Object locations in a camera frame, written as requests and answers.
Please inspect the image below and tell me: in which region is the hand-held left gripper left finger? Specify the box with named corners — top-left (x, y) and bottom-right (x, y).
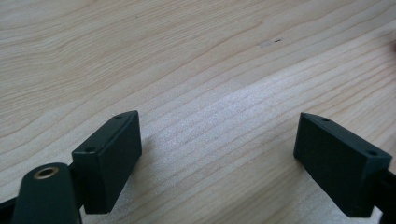
top-left (71, 110), bottom-right (143, 216)

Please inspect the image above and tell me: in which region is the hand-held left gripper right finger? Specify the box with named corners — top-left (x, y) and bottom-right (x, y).
top-left (292, 112), bottom-right (393, 218)

